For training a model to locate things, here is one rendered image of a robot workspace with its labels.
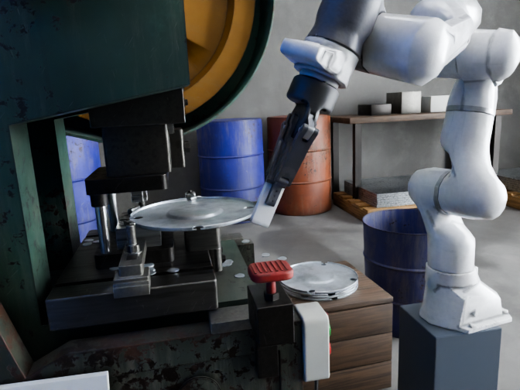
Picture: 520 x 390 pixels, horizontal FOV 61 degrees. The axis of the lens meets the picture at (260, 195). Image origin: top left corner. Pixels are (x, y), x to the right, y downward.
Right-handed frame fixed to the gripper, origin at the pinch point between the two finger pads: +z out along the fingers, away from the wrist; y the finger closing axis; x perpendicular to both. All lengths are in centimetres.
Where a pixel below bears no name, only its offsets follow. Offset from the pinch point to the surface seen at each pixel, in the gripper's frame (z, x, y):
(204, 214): 10.5, 4.4, 27.7
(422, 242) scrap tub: 3, -90, 87
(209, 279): 18.5, 1.5, 11.1
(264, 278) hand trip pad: 10.8, -3.4, -2.8
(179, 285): 21.2, 6.4, 10.6
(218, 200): 8.9, -0.1, 44.1
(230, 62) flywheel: -27, 8, 66
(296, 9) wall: -140, -55, 363
